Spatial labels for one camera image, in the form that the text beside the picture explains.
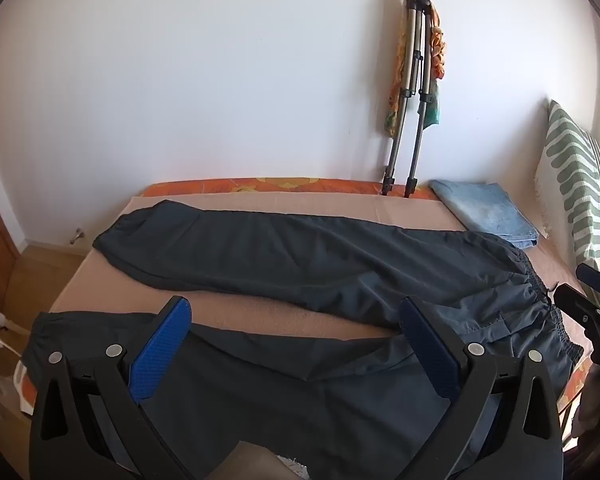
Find dark grey pants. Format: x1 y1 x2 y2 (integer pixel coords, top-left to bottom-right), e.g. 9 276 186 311
22 200 586 480

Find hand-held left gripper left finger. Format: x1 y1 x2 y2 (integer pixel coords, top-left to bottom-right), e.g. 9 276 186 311
28 296 193 480

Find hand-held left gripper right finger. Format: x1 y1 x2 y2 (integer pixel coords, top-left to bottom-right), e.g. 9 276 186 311
399 296 565 480

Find metal folding frame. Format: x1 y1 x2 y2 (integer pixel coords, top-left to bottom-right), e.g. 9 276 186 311
380 0 443 198

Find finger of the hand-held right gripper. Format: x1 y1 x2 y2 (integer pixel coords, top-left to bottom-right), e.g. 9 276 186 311
552 284 600 365
575 262 600 311

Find green and white patterned pillow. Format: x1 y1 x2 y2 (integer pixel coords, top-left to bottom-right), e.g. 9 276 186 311
534 99 600 311

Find bed with beige sheet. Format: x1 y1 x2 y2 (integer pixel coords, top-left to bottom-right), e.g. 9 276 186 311
12 176 593 441

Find folded blue jeans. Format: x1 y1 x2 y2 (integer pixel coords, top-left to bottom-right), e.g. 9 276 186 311
428 179 541 250

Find colourful patterned cloth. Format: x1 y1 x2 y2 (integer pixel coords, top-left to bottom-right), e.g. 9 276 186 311
382 0 448 138

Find beige blanket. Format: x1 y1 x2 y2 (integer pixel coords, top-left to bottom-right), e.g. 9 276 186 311
50 191 600 480

